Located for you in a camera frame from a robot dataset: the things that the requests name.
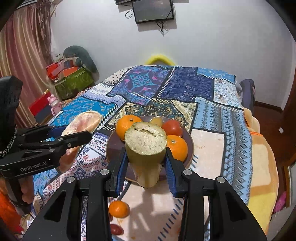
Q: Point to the large orange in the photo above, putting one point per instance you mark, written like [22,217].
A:
[178,147]
[124,124]

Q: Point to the wall mounted black television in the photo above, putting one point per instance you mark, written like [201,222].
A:
[119,2]

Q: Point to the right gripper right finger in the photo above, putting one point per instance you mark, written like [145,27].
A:
[229,216]

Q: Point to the dark blue chair back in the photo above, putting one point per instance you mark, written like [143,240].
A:
[248,94]

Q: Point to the yellow orange blanket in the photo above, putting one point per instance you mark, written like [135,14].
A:
[264,183]

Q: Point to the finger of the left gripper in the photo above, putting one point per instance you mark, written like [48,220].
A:
[60,145]
[38,133]

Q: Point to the pink toy figure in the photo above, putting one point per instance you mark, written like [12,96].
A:
[55,104]

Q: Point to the grey plush pillow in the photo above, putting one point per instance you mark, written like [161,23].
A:
[82,58]

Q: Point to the yellow corn cob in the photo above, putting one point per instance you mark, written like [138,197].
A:
[157,121]
[146,145]

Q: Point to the striped red curtain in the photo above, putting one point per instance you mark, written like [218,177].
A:
[25,54]

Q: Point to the patchwork blue bed quilt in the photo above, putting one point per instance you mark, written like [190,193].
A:
[204,101]

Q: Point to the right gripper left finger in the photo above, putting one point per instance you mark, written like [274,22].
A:
[60,218]

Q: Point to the dark purple plate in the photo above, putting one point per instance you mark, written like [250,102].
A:
[115,144]

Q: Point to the green storage box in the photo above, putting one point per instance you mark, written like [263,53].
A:
[74,83]

